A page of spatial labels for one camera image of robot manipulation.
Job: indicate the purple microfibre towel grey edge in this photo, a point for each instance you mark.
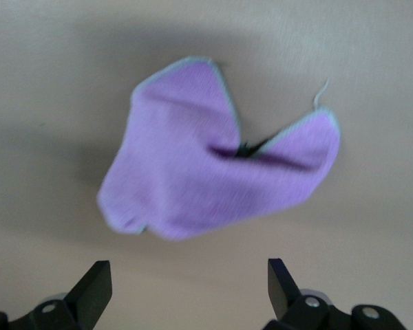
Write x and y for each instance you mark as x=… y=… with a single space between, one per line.
x=192 y=178

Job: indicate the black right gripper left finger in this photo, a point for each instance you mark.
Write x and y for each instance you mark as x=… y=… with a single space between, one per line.
x=86 y=295

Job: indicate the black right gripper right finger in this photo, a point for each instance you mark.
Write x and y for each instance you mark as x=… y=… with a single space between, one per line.
x=285 y=295

